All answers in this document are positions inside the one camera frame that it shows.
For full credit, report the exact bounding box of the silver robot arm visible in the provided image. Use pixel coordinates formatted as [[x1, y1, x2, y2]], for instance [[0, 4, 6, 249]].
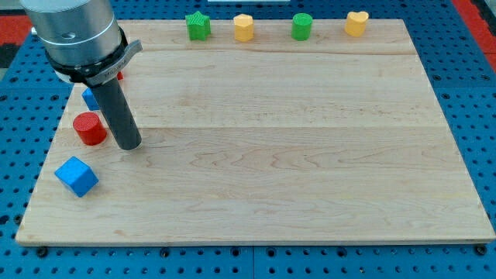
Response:
[[20, 0, 143, 150]]

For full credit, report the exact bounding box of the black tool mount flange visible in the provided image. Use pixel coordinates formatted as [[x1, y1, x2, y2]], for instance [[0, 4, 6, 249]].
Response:
[[45, 28, 143, 87]]

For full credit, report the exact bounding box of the green cylinder block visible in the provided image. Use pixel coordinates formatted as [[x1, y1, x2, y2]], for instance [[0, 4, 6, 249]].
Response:
[[291, 13, 313, 41]]

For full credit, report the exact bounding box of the red cylinder block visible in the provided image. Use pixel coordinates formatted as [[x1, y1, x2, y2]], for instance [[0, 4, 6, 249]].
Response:
[[73, 112, 107, 146]]

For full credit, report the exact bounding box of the yellow pentagon block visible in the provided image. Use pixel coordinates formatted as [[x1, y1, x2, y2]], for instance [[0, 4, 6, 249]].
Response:
[[233, 14, 254, 42]]

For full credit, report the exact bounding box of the blue block behind rod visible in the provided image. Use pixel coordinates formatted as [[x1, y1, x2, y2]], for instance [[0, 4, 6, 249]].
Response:
[[81, 88, 99, 111]]

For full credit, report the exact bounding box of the green star block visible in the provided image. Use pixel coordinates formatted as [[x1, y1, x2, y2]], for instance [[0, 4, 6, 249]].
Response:
[[185, 11, 211, 41]]

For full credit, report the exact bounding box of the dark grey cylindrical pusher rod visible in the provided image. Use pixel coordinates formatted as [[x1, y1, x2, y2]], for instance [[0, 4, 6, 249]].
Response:
[[91, 77, 142, 150]]

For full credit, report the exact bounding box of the yellow heart block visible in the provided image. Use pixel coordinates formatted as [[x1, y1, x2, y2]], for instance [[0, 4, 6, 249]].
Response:
[[344, 11, 369, 37]]

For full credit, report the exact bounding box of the blue cube block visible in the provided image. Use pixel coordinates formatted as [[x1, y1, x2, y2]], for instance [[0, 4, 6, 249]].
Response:
[[54, 157, 99, 198]]

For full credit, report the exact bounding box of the wooden board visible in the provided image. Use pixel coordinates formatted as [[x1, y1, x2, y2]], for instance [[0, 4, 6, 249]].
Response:
[[16, 19, 495, 246]]

